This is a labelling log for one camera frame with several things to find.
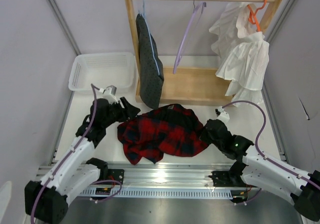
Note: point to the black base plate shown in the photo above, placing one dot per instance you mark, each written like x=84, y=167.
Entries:
x=116, y=174
x=226, y=179

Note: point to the orange hanger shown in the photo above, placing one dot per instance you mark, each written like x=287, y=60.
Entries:
x=253, y=15

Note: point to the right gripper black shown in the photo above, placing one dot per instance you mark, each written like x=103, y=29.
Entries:
x=203, y=136

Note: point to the white pleated garment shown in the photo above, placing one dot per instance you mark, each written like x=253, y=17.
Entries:
x=243, y=53

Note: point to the purple hanger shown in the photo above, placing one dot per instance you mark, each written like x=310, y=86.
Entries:
x=190, y=29

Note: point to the grey dotted garment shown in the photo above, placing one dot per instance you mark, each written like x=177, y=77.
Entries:
x=151, y=84

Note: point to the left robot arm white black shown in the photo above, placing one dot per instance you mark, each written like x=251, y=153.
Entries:
x=48, y=199

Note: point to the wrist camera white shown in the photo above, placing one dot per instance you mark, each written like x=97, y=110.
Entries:
x=109, y=94
x=222, y=115

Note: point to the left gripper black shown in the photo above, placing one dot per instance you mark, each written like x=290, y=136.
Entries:
x=130, y=112

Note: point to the white slotted cable duct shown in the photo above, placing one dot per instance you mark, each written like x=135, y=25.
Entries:
x=170, y=193

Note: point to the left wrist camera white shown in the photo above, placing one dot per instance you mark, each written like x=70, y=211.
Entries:
x=109, y=94

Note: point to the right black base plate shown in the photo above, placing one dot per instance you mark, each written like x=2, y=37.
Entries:
x=226, y=179

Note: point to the light blue hanger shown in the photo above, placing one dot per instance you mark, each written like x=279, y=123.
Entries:
x=150, y=38

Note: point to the aluminium mounting rail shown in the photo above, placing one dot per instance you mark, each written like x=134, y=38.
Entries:
x=165, y=175

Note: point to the white plastic basket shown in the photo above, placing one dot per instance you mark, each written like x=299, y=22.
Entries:
x=103, y=70

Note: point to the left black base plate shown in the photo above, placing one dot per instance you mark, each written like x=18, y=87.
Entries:
x=116, y=174

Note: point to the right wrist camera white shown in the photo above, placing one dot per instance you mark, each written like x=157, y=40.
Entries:
x=222, y=115

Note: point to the red plaid skirt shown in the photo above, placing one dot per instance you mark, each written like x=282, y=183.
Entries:
x=171, y=129

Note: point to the wooden clothes rack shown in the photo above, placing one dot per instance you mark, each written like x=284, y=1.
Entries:
x=195, y=85

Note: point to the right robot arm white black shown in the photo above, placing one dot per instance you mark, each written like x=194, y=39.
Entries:
x=255, y=168

